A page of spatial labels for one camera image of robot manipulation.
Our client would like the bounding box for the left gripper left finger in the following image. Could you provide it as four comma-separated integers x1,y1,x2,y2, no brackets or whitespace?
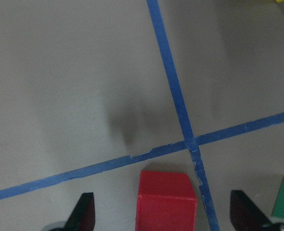
42,192,95,231

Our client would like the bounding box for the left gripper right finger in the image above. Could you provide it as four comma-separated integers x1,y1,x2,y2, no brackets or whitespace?
230,190,284,231

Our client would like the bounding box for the red wooden block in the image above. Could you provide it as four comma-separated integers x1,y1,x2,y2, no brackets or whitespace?
135,170,197,231

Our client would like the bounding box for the brown paper table mat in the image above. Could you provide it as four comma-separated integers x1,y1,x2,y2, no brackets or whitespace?
0,0,284,231

